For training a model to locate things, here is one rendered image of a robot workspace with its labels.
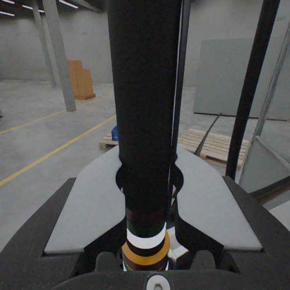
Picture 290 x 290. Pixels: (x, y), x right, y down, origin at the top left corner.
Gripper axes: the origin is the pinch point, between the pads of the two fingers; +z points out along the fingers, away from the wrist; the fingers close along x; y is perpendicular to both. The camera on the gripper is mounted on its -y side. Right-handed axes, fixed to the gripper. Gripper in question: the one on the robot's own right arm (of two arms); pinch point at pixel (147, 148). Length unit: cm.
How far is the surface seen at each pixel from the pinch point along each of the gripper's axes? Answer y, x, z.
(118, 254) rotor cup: 27.9, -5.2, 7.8
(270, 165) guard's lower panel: 58, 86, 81
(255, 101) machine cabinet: 102, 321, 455
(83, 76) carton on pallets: 63, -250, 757
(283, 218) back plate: 27.9, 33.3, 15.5
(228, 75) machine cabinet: 35, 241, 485
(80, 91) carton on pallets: 125, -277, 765
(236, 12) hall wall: -227, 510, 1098
